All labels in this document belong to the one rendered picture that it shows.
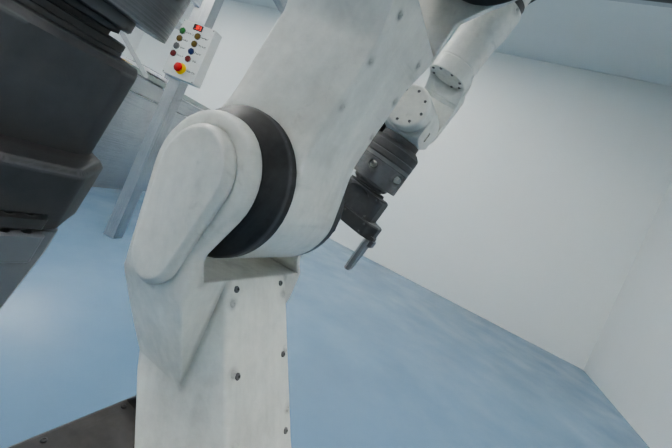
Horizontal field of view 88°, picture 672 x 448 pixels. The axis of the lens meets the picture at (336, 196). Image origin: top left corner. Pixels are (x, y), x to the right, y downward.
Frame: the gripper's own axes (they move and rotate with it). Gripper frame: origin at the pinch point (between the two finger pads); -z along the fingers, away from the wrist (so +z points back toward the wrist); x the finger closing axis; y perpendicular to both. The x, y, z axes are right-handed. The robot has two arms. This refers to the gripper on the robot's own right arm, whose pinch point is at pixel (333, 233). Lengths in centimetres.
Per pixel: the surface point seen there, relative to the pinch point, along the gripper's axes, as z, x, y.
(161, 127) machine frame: -29, 119, -62
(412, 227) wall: -20, 42, -371
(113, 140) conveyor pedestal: -72, 194, -100
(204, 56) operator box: 10, 116, -59
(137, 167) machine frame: -51, 117, -60
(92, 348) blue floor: -68, 39, -10
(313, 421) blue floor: -57, -15, -42
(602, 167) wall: 146, -75, -368
